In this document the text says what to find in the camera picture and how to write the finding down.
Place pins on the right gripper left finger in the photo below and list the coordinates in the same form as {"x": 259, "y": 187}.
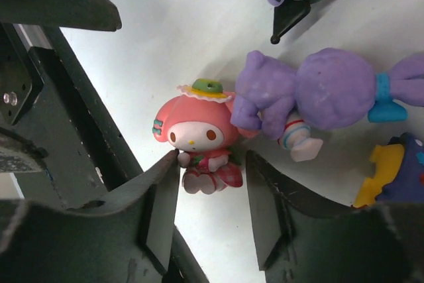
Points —
{"x": 124, "y": 236}

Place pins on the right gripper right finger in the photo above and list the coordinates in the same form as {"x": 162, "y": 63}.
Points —
{"x": 300, "y": 236}

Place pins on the yellow mouse navy-hood figurine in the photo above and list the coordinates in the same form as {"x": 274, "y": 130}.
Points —
{"x": 398, "y": 175}

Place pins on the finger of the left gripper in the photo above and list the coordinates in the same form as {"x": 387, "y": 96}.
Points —
{"x": 101, "y": 15}

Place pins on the purple bunny figurine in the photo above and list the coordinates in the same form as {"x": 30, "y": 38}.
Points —
{"x": 331, "y": 89}

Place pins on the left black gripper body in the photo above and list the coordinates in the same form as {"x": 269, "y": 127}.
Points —
{"x": 58, "y": 138}

